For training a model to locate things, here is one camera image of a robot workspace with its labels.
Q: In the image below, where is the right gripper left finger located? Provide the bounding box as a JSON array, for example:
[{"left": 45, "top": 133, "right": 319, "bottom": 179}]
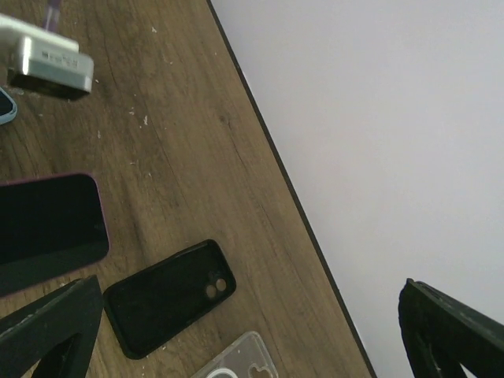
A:
[{"left": 1, "top": 276, "right": 104, "bottom": 377}]

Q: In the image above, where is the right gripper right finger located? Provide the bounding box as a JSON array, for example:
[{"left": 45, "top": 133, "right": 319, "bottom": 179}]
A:
[{"left": 398, "top": 278, "right": 503, "bottom": 377}]

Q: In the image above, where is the black phone case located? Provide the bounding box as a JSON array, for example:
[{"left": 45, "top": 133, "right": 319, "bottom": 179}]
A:
[{"left": 103, "top": 239, "right": 236, "bottom": 360}]

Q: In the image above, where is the phone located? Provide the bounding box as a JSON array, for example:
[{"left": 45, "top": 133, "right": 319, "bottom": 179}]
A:
[
  {"left": 0, "top": 87, "right": 17, "bottom": 125},
  {"left": 1, "top": 172, "right": 109, "bottom": 296}
]

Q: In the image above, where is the clear magsafe phone case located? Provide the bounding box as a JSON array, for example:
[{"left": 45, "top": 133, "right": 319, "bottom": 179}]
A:
[{"left": 192, "top": 331, "right": 279, "bottom": 378}]

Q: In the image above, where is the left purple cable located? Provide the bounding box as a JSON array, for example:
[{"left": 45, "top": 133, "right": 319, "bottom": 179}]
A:
[{"left": 45, "top": 0, "right": 63, "bottom": 35}]

